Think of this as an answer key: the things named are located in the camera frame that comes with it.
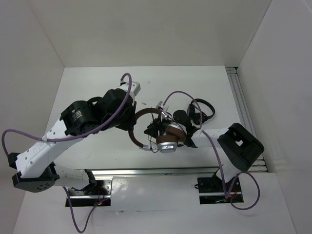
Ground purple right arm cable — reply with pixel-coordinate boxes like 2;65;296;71
162;91;261;210

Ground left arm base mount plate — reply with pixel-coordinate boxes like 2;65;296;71
67;176;113;207

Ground large black wrapped headphones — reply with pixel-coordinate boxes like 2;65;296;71
187;98;215;125

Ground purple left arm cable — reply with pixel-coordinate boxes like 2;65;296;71
1;72;134;234

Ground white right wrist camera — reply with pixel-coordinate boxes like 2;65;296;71
156;101;171;120

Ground aluminium side rail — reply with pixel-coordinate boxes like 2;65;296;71
226;67;268;173

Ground brown silver headphones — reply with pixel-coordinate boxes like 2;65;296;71
128;107;187;154

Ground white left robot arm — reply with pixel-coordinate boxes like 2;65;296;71
8;88;138;195

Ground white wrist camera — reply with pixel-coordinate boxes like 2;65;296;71
156;101;171;120
119;82;141;101

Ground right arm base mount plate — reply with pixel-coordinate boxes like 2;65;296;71
194;177;244;205

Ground aluminium table rail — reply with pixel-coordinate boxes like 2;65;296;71
92;167;217;179

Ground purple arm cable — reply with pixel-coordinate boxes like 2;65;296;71
162;91;261;210
1;72;134;234

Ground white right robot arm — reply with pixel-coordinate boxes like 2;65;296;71
136;108;264;191

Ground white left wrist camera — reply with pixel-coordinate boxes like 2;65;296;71
119;82;141;101

